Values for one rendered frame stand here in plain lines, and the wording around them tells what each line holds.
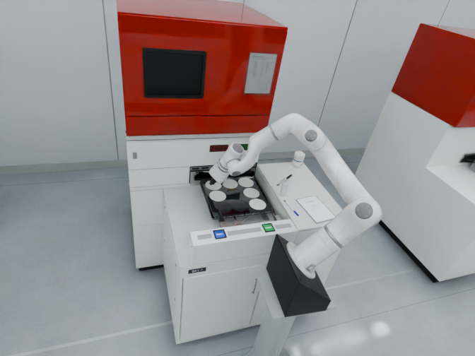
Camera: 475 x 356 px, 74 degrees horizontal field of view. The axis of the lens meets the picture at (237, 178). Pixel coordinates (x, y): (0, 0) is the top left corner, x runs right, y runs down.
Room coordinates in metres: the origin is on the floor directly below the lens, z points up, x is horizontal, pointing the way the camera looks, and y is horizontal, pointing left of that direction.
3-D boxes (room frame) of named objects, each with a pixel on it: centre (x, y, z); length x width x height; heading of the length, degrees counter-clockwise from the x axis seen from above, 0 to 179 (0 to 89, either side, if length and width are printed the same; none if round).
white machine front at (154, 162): (1.64, 0.26, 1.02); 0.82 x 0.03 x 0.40; 113
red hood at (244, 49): (1.93, 0.39, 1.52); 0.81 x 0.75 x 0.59; 113
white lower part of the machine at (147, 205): (1.95, 0.40, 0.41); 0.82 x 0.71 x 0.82; 113
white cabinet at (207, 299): (1.44, -0.12, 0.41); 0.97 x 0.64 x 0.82; 113
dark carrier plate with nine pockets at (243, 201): (1.51, 0.00, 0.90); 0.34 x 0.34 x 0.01; 23
